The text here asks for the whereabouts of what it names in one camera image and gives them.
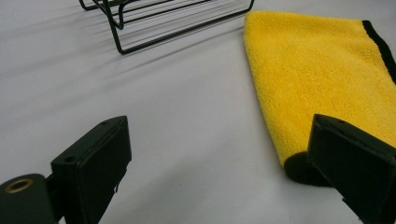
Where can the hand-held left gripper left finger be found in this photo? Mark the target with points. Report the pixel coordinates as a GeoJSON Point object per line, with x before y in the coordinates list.
{"type": "Point", "coordinates": [93, 168]}

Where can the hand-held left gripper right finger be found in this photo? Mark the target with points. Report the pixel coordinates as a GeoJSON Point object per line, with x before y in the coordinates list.
{"type": "Point", "coordinates": [358, 168]}

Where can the yellow towel with black trim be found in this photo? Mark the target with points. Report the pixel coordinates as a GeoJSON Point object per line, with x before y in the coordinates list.
{"type": "Point", "coordinates": [311, 68]}

